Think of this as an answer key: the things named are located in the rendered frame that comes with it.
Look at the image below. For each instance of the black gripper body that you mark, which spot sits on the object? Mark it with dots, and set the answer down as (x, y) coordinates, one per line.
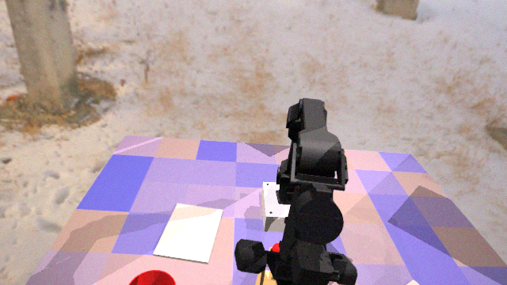
(251, 256)

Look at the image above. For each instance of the red plastic cup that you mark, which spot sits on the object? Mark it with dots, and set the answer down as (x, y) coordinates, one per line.
(154, 277)

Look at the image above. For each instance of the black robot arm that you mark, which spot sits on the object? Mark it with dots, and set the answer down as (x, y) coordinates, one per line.
(307, 182)

